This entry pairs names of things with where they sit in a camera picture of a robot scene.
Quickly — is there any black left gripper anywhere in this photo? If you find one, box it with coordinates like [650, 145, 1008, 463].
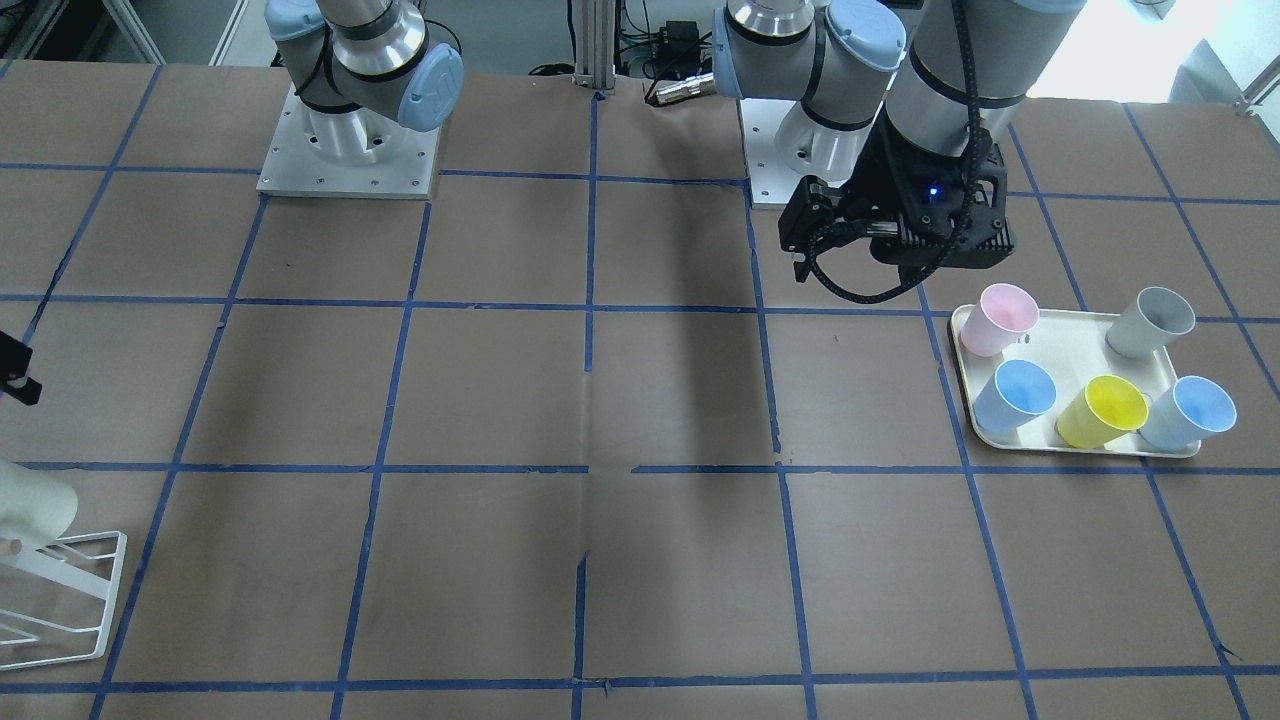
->
[845, 118, 1016, 269]

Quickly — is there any white ikea cup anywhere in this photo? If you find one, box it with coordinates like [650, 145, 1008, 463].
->
[1, 460, 79, 556]

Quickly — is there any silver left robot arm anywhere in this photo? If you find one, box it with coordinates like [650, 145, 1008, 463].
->
[712, 1, 1084, 282]

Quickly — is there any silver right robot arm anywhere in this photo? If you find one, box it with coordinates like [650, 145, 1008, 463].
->
[3, 1, 463, 411]

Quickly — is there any pink cup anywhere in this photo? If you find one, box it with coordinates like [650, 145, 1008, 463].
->
[959, 283, 1041, 357]

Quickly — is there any light blue cup near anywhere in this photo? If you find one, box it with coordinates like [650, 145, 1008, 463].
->
[972, 359, 1059, 436]

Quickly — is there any light blue cup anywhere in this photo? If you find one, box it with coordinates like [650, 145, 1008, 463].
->
[1139, 375, 1238, 452]
[972, 359, 1059, 436]

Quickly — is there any beige cup tray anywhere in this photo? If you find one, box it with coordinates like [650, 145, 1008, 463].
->
[948, 304, 1178, 454]

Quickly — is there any grey cup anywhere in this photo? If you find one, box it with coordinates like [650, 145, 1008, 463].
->
[1103, 286, 1196, 359]

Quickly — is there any yellow cup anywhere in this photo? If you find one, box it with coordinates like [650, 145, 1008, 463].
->
[1055, 374, 1149, 450]

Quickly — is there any light blue cup far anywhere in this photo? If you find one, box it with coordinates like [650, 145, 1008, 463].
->
[1139, 375, 1238, 452]

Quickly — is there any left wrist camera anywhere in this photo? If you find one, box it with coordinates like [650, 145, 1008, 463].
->
[778, 176, 901, 283]

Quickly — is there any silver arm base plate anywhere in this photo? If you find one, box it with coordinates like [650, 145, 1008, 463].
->
[739, 97, 861, 209]
[257, 87, 442, 201]

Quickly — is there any white wire cup rack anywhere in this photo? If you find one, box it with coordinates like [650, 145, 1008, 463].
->
[1, 530, 128, 673]

